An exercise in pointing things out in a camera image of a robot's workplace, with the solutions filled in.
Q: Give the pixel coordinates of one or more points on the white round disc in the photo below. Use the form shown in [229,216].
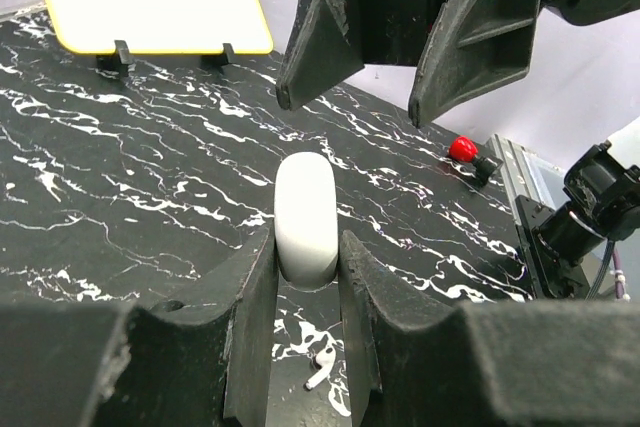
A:
[306,221]

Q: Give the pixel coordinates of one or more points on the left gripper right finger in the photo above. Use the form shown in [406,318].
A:
[414,361]

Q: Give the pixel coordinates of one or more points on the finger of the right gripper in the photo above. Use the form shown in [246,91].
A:
[474,47]
[324,49]

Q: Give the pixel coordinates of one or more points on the aluminium rail frame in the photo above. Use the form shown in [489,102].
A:
[527,174]

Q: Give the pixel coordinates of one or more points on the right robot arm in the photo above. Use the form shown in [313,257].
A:
[603,192]

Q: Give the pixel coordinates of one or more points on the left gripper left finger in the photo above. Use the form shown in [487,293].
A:
[200,358]

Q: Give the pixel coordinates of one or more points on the white earbud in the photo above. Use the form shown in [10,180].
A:
[324,362]

